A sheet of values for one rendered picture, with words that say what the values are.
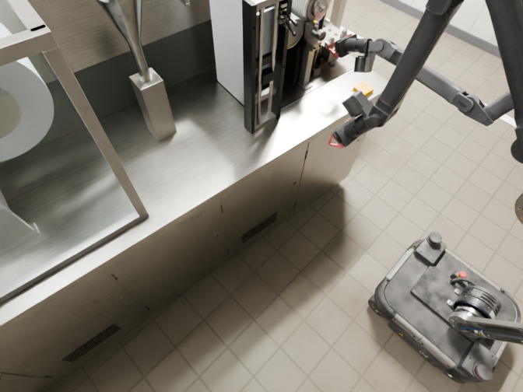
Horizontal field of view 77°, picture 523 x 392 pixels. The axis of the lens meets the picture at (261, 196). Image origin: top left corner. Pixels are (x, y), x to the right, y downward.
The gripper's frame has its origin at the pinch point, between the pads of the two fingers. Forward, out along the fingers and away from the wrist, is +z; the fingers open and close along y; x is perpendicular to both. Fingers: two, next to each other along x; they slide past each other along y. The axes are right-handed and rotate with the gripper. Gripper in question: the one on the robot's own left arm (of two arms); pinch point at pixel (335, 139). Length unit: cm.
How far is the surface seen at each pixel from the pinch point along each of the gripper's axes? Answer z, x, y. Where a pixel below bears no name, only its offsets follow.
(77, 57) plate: 29, -80, 49
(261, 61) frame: 0.1, -37.8, 6.3
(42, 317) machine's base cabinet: 41, -13, 112
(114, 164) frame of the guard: 0, -34, 67
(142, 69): 14, -59, 38
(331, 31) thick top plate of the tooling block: 24, -38, -55
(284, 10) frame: -14.0, -43.8, -1.8
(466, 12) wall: 93, 1, -294
